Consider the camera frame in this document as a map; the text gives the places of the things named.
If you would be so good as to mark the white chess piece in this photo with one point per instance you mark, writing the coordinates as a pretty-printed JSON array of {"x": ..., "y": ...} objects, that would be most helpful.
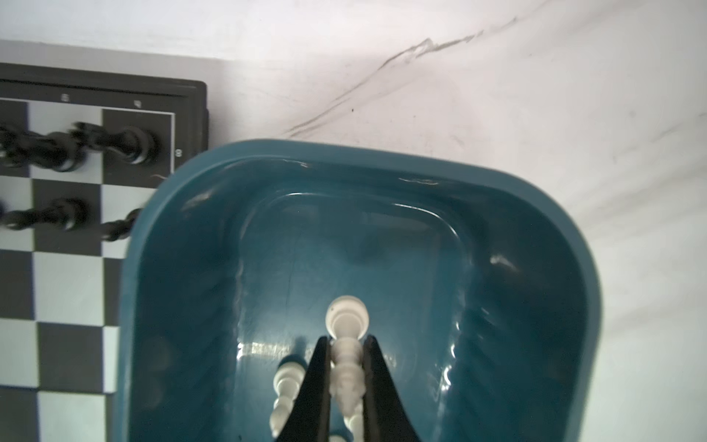
[{"x": 347, "y": 322}]

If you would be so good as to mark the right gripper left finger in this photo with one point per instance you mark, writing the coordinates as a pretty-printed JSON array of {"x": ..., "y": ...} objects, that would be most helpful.
[{"x": 310, "y": 418}]

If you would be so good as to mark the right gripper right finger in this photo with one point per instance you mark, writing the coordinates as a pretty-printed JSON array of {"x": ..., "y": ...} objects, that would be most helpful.
[{"x": 384, "y": 415}]

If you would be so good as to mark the black white chess board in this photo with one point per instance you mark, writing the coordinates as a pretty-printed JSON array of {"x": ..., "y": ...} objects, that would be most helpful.
[{"x": 60, "y": 290}]

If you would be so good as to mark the black chess pieces row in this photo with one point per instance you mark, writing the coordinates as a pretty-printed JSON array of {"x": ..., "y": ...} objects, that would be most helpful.
[{"x": 67, "y": 152}]

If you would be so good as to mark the teal plastic tray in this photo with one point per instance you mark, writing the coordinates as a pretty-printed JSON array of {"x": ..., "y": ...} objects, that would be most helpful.
[{"x": 481, "y": 290}]

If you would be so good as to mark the white pieces in teal tray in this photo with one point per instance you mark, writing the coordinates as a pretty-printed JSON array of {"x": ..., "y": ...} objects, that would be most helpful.
[{"x": 288, "y": 380}]

